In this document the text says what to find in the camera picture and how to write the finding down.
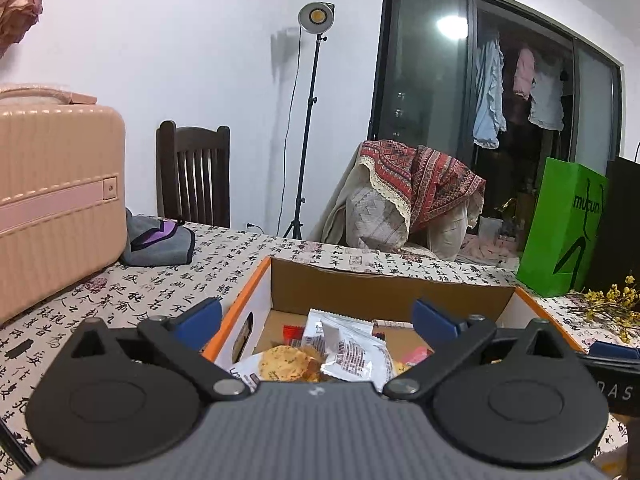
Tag orange cardboard box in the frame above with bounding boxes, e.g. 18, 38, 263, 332
202, 256, 586, 386

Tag calligraphy print tablecloth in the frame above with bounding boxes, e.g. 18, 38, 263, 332
0, 222, 640, 480

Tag red patterned blanket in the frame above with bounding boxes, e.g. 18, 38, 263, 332
359, 139, 486, 236

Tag dark sliding glass door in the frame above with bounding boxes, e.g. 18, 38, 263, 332
367, 0, 626, 241

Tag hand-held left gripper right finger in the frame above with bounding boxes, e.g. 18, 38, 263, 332
383, 297, 569, 404

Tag pink ribbed suitcase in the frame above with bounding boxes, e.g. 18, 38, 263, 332
0, 85, 127, 326

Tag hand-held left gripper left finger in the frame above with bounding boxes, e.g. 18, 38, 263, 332
69, 297, 252, 404

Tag hanging pink garment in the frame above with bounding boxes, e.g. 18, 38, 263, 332
514, 47, 537, 102

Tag black light stand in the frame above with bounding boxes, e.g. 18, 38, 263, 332
281, 2, 336, 240

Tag hanging blue garment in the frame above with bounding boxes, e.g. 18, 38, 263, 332
472, 37, 507, 150

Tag black paper bag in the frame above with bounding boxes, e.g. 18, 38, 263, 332
580, 142, 640, 296

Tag white printed snack packet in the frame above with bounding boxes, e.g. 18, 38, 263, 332
320, 320, 397, 384

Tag dark wooden chair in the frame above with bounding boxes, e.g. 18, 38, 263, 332
156, 120, 232, 229

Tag hanging white garment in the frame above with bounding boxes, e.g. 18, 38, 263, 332
527, 62, 566, 132

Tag green paper bag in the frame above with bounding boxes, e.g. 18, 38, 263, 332
516, 156, 610, 298

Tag yellow dried flowers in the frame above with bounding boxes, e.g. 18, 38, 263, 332
580, 272, 640, 344

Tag beige covered armchair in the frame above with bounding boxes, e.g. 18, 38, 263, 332
310, 140, 486, 263

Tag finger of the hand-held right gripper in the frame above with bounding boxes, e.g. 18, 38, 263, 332
589, 341, 640, 362

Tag grey pouch with purple trim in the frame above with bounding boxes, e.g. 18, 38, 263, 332
119, 208, 196, 267

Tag orange cookie snack packet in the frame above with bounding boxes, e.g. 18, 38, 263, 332
232, 344, 326, 386

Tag pink artificial flowers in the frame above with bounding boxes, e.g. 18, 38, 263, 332
0, 0, 96, 58

